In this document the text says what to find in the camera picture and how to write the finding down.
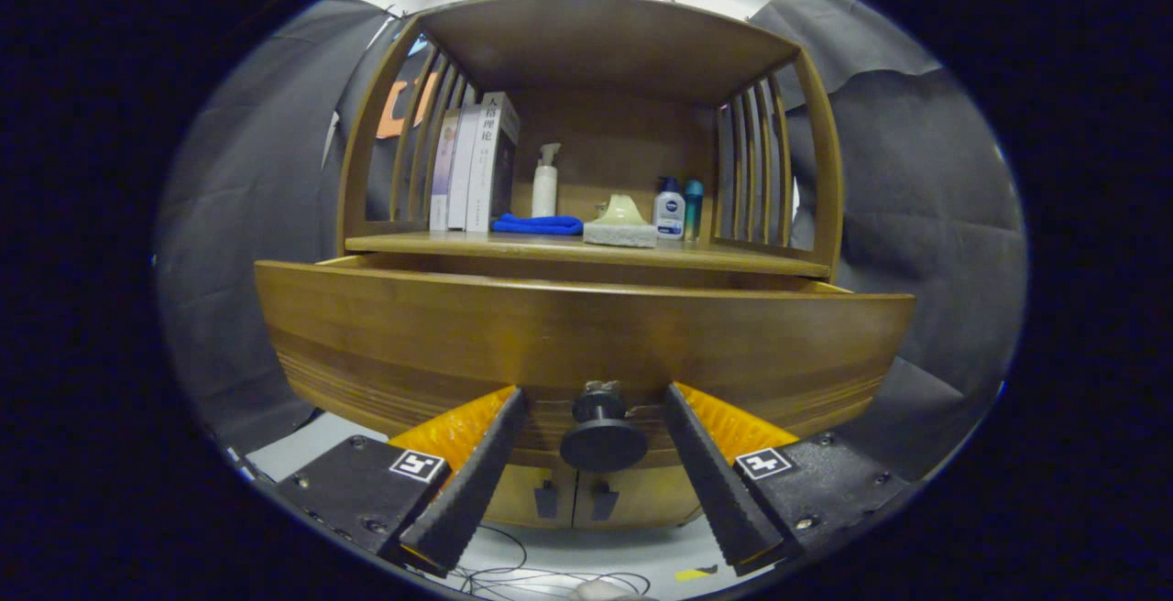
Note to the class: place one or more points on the teal bottle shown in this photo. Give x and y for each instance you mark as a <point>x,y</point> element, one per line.
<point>693,212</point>

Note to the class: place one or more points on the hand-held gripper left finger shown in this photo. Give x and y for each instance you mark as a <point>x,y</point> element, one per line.
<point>472,482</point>

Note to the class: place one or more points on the wooden countertop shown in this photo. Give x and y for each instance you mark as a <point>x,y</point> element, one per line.
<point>550,249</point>

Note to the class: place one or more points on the blue folded cloth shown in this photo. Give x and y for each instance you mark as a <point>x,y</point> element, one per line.
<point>536,224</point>

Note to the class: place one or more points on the wooden cabinet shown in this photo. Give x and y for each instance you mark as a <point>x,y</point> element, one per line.
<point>605,42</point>

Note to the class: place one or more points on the thin purple book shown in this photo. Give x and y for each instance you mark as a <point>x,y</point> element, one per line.
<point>442,180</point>

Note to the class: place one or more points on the wooden cabinet door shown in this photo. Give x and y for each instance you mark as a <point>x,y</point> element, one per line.
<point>641,496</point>
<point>522,496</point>

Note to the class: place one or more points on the thin white book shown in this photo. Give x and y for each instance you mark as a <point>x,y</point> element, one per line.
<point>461,175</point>

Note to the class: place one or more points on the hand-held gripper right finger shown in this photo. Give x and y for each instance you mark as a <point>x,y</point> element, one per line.
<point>715,482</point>

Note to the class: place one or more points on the yellow floor tape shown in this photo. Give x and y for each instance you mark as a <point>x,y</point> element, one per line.
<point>695,573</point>

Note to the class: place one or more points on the white pump bottle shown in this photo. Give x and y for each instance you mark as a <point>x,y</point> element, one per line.
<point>544,189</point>

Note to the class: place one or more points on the white lotion bottle blue label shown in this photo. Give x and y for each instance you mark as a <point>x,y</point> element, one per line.
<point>669,214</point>

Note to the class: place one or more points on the black backdrop cloth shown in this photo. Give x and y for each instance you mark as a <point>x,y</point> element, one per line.
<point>257,216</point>

